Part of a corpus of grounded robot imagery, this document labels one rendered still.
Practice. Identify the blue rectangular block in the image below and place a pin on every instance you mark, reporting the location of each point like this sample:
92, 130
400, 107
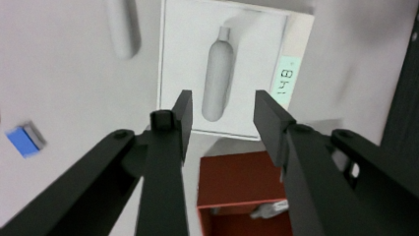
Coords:
27, 144

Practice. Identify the red open box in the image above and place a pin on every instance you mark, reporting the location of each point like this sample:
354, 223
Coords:
240, 179

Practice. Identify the white digital scale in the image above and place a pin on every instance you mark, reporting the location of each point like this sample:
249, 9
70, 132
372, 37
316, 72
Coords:
188, 28

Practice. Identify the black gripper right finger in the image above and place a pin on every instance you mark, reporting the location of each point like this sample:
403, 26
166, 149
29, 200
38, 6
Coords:
320, 201

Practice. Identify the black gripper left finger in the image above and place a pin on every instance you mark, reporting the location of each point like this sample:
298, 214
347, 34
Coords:
86, 200

